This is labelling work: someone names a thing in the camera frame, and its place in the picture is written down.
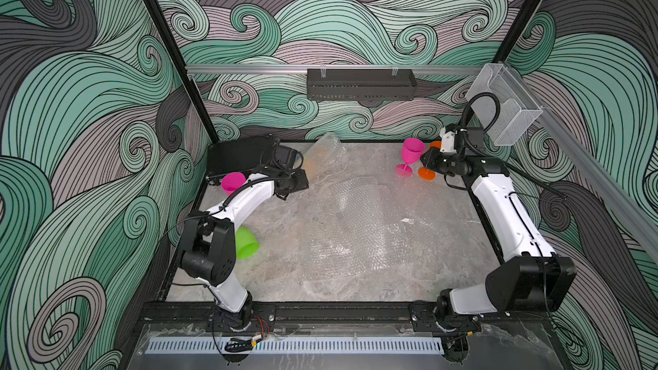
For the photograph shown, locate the bubble orange glass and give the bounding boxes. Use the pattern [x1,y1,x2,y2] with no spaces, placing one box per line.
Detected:
[417,139,443,182]

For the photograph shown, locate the pink wine glass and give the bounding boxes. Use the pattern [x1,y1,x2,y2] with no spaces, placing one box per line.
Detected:
[396,138,425,177]
[220,172,247,195]

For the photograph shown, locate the bubble green glass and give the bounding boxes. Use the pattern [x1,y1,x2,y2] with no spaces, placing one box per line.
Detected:
[235,226,260,260]

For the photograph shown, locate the bubble yellow glass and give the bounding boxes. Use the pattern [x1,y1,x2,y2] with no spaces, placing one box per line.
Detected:
[303,132,345,175]

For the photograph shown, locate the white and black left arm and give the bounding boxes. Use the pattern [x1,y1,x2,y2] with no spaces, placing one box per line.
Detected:
[176,166,309,313]

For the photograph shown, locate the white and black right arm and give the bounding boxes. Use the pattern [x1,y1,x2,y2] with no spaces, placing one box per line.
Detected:
[421,147,577,315]

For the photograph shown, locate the black ribbed case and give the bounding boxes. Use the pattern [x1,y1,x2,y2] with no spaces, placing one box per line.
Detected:
[206,135,278,184]

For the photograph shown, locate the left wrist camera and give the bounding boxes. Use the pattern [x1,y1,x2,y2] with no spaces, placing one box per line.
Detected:
[272,145,303,171]

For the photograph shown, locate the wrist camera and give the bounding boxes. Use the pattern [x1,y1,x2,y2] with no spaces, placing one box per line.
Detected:
[440,125,485,155]
[272,145,303,171]

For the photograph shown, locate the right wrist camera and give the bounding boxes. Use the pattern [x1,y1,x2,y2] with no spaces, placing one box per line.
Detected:
[440,125,485,155]

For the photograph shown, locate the clear acrylic wall bin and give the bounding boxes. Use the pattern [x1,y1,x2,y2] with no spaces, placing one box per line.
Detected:
[466,63,543,147]

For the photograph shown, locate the black wall tray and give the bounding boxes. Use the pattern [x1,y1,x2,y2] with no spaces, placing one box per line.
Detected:
[306,68,418,103]

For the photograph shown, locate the aluminium back rail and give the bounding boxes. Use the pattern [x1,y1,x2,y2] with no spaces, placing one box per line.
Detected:
[186,63,487,77]

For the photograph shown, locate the aluminium rail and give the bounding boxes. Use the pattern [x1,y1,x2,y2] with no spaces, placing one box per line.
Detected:
[505,63,658,250]
[186,63,487,77]

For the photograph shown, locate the white slotted cable duct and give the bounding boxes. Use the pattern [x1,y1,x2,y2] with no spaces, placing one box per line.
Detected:
[144,336,444,356]

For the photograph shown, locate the aluminium right rail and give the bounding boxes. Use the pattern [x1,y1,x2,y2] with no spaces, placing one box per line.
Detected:
[505,63,658,250]

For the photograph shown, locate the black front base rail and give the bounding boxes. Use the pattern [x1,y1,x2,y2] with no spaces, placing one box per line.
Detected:
[138,301,512,334]

